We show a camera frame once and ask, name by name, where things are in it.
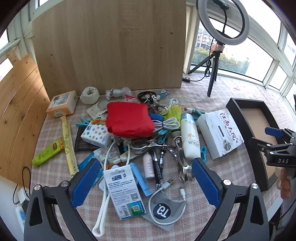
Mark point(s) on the wooden plank panel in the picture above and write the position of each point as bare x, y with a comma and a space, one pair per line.
20, 104

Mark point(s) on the blue clothespin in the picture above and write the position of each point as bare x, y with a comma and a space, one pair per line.
203, 154

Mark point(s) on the white power strip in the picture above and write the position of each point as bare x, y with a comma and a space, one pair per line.
20, 213

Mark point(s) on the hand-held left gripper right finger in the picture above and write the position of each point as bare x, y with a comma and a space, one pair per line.
208, 183

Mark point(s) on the small white tube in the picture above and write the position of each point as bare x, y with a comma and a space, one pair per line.
123, 158

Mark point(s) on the white sunscreen bottle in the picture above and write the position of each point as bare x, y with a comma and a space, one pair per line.
189, 139

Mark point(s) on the white floral box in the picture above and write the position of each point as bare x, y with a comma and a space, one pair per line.
219, 134

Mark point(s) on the clear round blister packet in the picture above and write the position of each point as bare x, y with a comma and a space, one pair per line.
99, 107

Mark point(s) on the light blue plastic case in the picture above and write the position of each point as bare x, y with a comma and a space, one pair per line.
140, 179

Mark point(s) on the black mesh pouch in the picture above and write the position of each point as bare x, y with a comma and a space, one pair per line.
79, 142

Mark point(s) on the orange brown snack packet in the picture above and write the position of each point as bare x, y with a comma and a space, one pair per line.
111, 166

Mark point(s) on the light plywood board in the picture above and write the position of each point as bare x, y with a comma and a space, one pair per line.
111, 46

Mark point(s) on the slim metal clip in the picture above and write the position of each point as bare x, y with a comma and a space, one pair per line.
182, 162

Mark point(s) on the green tube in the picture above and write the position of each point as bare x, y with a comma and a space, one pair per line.
46, 154

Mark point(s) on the blue correction tape dispenser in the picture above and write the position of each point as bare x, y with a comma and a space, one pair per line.
163, 93

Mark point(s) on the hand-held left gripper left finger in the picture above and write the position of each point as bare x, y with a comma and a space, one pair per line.
84, 183

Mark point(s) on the orange tissue pack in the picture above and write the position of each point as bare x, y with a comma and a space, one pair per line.
62, 104

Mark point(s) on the white bead cluster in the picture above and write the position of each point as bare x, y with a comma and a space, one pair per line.
120, 140

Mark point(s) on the black elastic band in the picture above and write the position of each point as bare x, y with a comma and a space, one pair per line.
145, 93

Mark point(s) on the long yellow stick packet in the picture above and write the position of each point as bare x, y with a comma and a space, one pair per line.
68, 146

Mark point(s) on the large metal clamp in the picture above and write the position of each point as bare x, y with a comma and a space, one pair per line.
148, 147

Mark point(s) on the star print tissue pack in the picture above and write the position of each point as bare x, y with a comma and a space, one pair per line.
96, 135

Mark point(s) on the grey sachet with black circle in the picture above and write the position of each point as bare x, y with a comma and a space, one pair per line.
161, 209

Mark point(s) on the black tripod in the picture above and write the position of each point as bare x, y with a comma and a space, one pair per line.
212, 74

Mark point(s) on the white tape roll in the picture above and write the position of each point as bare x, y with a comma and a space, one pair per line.
89, 98

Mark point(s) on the red white creamer sachet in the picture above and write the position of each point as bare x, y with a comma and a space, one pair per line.
131, 100

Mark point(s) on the pink plaid tablecloth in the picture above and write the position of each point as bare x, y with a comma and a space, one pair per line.
231, 88

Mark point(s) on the black tray container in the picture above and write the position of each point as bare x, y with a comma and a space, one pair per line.
238, 115

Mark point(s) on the yellow shuttlecock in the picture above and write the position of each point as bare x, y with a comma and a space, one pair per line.
173, 113

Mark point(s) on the black pen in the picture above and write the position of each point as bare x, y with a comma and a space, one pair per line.
161, 160
156, 168

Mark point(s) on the blue round-logo packet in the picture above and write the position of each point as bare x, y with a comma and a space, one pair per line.
86, 162

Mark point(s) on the white blue packaging card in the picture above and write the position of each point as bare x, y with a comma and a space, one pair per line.
122, 185

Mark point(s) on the small white bottle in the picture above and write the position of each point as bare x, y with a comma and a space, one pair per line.
148, 166

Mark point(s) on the red cloth pouch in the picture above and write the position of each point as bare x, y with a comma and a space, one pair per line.
129, 120

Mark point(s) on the white wrapped bundle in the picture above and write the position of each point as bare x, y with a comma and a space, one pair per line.
115, 92

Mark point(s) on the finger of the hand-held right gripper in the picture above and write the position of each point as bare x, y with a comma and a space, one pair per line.
274, 131
259, 143

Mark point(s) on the person's right hand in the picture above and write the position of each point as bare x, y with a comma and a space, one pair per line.
285, 184

